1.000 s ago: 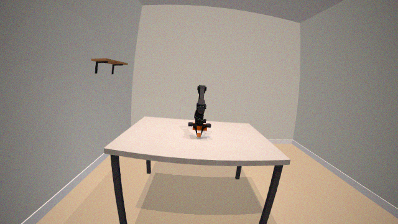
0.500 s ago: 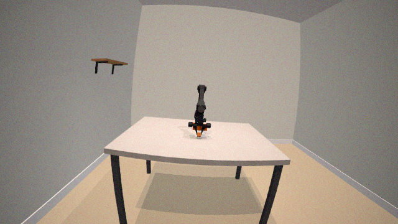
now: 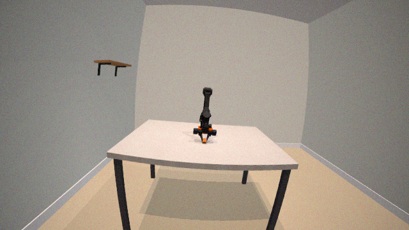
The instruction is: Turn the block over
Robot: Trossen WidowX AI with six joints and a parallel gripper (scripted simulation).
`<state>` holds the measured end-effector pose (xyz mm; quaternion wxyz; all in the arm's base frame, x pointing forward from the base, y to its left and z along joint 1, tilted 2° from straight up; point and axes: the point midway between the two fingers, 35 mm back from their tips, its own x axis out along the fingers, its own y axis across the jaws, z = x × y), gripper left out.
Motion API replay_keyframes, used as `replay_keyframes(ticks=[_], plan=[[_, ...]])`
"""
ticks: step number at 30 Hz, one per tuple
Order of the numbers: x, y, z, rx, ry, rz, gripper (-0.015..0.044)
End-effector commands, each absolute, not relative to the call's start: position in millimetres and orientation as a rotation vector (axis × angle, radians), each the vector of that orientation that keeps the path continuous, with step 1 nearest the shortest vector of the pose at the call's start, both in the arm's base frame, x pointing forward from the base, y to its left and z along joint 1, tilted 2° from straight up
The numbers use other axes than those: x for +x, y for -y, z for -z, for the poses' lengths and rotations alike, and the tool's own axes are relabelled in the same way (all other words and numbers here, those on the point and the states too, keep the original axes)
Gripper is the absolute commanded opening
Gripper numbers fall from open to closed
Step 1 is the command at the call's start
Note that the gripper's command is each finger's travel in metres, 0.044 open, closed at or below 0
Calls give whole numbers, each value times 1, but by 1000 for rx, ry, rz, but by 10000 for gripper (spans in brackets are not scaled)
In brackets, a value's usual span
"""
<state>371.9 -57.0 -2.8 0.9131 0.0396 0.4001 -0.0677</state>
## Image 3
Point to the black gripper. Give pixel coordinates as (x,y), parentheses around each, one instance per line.
(200,133)

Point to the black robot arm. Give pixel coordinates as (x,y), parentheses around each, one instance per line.
(205,115)

